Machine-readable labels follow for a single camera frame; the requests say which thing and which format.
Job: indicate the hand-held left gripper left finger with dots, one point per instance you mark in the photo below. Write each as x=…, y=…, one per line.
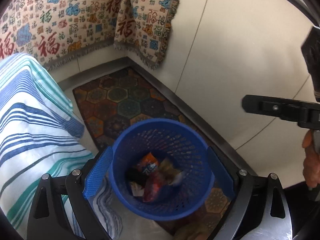
x=97, y=172

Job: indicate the white paper food wrapper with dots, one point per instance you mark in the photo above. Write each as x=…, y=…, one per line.
x=178, y=178

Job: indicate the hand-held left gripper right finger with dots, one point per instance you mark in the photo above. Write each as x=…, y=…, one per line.
x=220, y=171

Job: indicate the striped tablecloth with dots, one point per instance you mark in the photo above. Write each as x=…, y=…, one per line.
x=30, y=120

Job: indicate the orange yellow snack packet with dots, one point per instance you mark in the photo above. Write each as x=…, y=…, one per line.
x=168, y=167

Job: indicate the orange snack wrapper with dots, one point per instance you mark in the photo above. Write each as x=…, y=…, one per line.
x=148, y=163

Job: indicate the red snack packet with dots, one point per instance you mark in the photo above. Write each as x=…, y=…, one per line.
x=156, y=187

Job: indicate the hexagon patterned floor mat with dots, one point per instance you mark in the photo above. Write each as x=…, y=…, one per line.
x=125, y=97

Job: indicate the small white paper wrapper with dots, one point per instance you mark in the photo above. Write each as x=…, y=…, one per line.
x=137, y=189

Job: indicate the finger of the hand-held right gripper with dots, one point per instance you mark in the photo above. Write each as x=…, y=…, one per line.
x=312, y=55
x=275, y=107

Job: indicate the large printed blanket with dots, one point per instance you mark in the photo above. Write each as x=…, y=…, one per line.
x=62, y=17

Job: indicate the blue plastic waste basket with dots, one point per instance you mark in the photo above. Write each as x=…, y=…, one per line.
x=162, y=135

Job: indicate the person's right hand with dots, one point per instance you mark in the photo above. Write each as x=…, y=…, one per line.
x=312, y=167

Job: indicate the white base cabinet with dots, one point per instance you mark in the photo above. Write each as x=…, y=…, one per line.
x=237, y=55

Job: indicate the narrow printed blanket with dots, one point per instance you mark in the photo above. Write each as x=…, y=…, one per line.
x=150, y=17

